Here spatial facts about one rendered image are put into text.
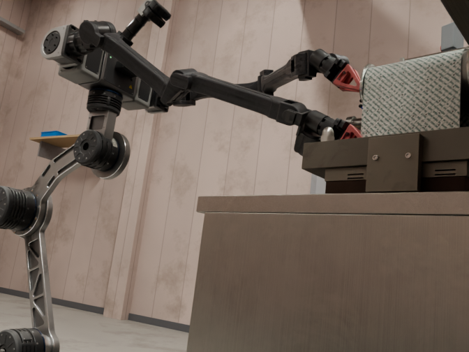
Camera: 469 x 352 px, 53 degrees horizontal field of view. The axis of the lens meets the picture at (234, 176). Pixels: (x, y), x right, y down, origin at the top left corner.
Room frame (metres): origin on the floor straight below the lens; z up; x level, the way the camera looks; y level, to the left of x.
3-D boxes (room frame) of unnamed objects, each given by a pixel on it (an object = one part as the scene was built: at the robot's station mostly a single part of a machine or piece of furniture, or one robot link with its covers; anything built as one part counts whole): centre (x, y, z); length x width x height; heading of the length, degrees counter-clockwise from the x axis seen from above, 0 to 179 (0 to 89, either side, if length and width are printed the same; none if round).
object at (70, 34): (1.54, 0.60, 1.45); 0.09 x 0.08 x 0.12; 148
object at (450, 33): (1.58, -0.74, 1.66); 0.07 x 0.07 x 0.10; 33
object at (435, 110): (1.06, -0.40, 1.10); 0.23 x 0.01 x 0.18; 48
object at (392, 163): (0.86, -0.30, 0.97); 0.10 x 0.03 x 0.11; 48
